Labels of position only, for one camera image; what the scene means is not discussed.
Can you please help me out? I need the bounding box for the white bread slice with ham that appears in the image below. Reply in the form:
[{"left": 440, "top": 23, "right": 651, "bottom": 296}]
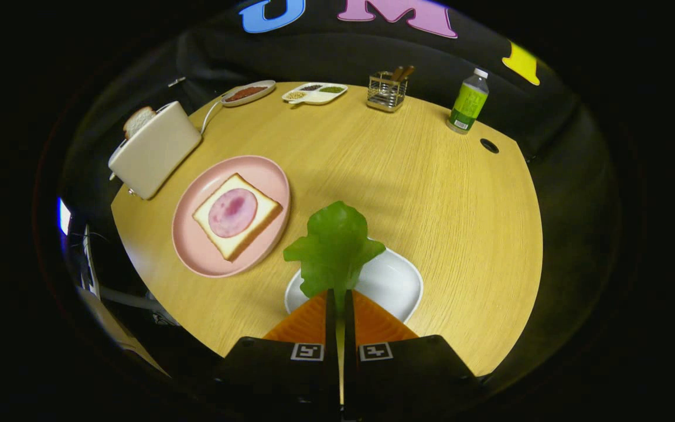
[{"left": 192, "top": 173, "right": 284, "bottom": 262}]

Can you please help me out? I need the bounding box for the green label plastic bottle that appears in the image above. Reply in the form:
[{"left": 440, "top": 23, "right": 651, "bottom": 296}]
[{"left": 446, "top": 68, "right": 490, "bottom": 135}]

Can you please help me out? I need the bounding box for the toasted bread slice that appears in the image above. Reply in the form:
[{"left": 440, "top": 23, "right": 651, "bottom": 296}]
[{"left": 123, "top": 106, "right": 157, "bottom": 139}]

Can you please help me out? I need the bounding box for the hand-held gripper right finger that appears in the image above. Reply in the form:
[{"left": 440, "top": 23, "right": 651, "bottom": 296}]
[{"left": 345, "top": 288, "right": 482, "bottom": 420}]

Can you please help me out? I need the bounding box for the green lettuce leaf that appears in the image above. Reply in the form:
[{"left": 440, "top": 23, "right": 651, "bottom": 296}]
[{"left": 283, "top": 201, "right": 386, "bottom": 311}]

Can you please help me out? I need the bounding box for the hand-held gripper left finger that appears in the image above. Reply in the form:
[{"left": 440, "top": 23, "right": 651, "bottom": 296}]
[{"left": 213, "top": 288, "right": 339, "bottom": 420}]

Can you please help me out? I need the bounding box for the pink ham slice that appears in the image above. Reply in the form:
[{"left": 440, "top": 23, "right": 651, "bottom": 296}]
[{"left": 208, "top": 188, "right": 258, "bottom": 238}]

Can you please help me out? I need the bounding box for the metal wire holder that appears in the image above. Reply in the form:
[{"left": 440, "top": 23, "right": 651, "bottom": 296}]
[{"left": 366, "top": 71, "right": 408, "bottom": 113}]

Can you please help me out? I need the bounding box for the round plate with meat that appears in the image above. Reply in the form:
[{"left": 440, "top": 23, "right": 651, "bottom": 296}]
[{"left": 221, "top": 80, "right": 277, "bottom": 107}]

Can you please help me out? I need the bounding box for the pink plate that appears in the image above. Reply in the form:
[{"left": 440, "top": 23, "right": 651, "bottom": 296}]
[{"left": 172, "top": 155, "right": 291, "bottom": 278}]

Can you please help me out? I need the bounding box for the white divided dish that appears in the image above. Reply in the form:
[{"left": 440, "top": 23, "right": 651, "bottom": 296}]
[{"left": 281, "top": 83, "right": 349, "bottom": 106}]

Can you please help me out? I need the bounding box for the white toaster cable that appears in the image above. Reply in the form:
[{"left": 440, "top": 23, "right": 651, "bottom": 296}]
[{"left": 200, "top": 98, "right": 225, "bottom": 134}]

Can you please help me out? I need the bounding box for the white toaster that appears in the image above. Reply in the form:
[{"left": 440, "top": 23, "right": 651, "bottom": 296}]
[{"left": 108, "top": 101, "right": 203, "bottom": 200}]

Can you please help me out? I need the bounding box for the white plate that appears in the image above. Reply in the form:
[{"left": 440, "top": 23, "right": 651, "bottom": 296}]
[{"left": 284, "top": 237, "right": 424, "bottom": 324}]

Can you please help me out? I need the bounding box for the brown cooked meat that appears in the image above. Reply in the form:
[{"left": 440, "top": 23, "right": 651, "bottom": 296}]
[{"left": 226, "top": 86, "right": 268, "bottom": 102}]

